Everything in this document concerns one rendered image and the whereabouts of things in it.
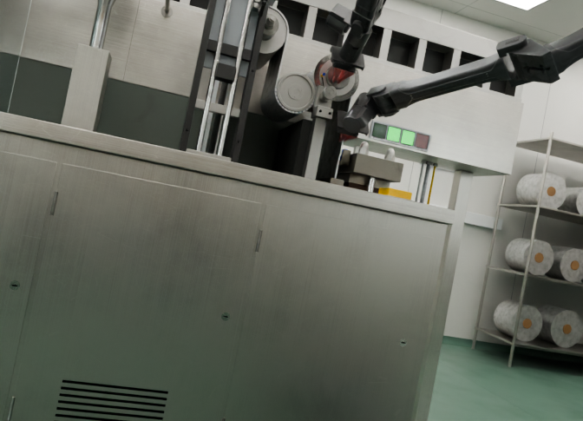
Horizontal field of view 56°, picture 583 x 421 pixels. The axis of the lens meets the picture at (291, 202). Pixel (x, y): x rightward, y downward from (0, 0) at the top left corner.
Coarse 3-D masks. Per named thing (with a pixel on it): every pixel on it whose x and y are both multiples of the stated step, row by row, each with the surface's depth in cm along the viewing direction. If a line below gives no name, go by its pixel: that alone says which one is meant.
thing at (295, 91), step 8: (296, 72) 169; (280, 80) 168; (288, 80) 169; (296, 80) 169; (304, 80) 170; (280, 88) 168; (288, 88) 169; (296, 88) 169; (304, 88) 170; (312, 88) 170; (280, 96) 168; (288, 96) 169; (296, 96) 169; (304, 96) 170; (312, 96) 170; (288, 104) 169; (296, 104) 169; (304, 104) 170
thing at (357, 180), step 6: (342, 174) 183; (348, 174) 177; (354, 174) 176; (348, 180) 176; (354, 180) 176; (360, 180) 177; (366, 180) 177; (378, 180) 178; (348, 186) 176; (354, 186) 176; (360, 186) 177; (366, 186) 177; (378, 186) 178; (384, 186) 179
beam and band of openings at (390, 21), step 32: (160, 0) 191; (192, 0) 201; (288, 0) 203; (320, 0) 205; (352, 0) 208; (320, 32) 213; (384, 32) 212; (416, 32) 215; (448, 32) 218; (416, 64) 215; (448, 64) 221; (512, 96) 225
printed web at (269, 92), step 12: (276, 60) 177; (276, 72) 172; (312, 72) 178; (228, 84) 164; (264, 84) 190; (276, 84) 168; (264, 96) 184; (276, 96) 168; (264, 108) 186; (276, 108) 173; (216, 120) 178; (276, 120) 188; (216, 132) 169; (216, 144) 164
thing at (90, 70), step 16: (112, 0) 164; (96, 16) 163; (96, 32) 163; (80, 48) 160; (96, 48) 161; (80, 64) 160; (96, 64) 161; (80, 80) 160; (96, 80) 161; (80, 96) 160; (96, 96) 161; (64, 112) 159; (80, 112) 160; (96, 112) 161; (96, 128) 168
